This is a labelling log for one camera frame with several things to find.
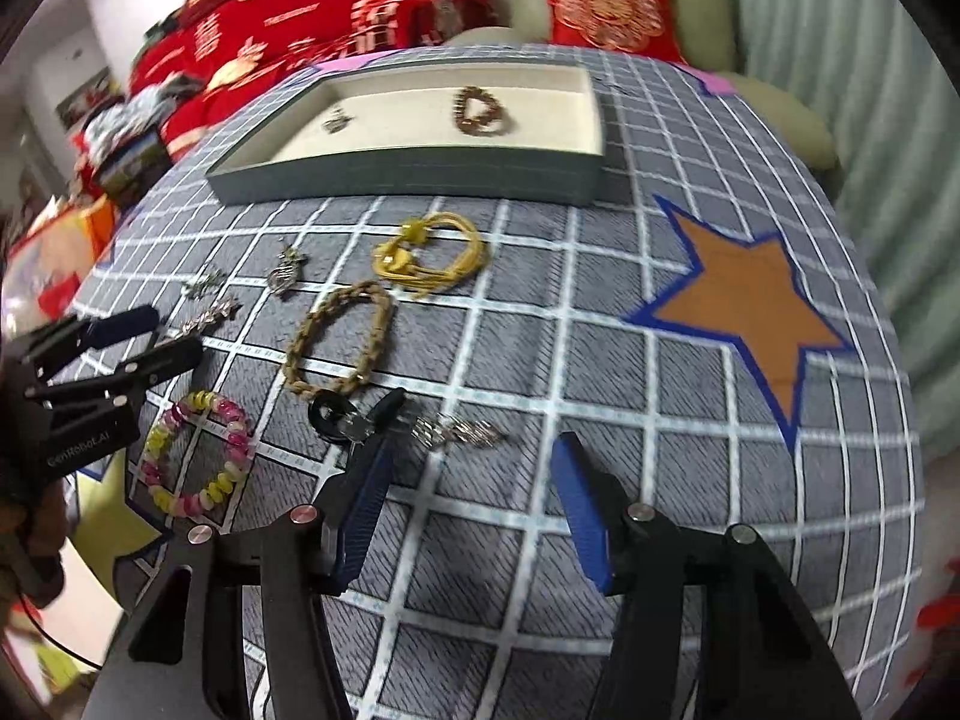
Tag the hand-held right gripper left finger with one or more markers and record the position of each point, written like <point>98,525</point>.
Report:
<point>364,517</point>

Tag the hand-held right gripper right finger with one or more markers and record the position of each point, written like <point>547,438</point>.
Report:
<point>585,517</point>

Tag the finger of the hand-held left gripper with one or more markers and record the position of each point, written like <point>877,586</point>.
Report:
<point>116,326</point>
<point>154,369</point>

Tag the small silver earring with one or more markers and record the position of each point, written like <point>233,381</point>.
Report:
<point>204,283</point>

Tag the small silver charm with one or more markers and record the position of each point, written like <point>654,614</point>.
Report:
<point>337,120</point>

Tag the grey jewelry tray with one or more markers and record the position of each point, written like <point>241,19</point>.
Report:
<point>420,169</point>

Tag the person's left hand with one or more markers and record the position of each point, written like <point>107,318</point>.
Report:
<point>41,536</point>

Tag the clear plastic bag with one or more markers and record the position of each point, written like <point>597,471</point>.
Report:
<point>37,270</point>

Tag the orange gift bag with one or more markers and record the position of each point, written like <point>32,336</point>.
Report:
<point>94,225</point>

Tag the dark printed box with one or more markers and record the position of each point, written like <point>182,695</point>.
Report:
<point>127,169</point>

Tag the grey checked tablecloth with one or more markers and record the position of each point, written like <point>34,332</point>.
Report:
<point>525,360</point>

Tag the pile of clothes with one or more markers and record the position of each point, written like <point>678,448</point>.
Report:
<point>127,120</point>

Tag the red sofa with cover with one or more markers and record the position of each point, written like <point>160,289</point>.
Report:
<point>300,7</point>

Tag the red embroidered cushion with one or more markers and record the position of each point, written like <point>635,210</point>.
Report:
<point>607,11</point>

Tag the green armchair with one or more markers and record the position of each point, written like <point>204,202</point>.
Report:
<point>705,7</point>

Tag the pale green curtain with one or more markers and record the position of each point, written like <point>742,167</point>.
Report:
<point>862,52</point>

